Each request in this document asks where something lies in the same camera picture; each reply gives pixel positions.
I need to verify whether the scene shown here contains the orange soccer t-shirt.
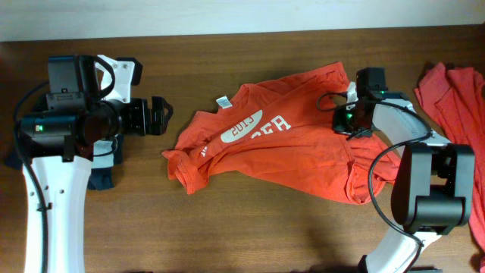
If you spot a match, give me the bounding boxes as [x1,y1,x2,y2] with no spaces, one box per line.
[163,62,400,205]

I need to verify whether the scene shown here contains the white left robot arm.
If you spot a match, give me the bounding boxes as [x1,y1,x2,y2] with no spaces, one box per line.
[14,55,173,272]

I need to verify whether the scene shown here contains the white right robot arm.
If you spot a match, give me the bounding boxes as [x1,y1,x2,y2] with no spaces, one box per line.
[333,91,475,273]

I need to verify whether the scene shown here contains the light grey folded garment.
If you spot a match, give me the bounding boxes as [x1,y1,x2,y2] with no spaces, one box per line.
[92,140,116,169]

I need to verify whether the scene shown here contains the navy folded garment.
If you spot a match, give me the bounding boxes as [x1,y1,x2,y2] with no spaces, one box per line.
[3,134,124,192]

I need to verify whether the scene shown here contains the red shirt pile right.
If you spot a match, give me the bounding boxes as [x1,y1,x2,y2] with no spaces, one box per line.
[415,62,484,249]

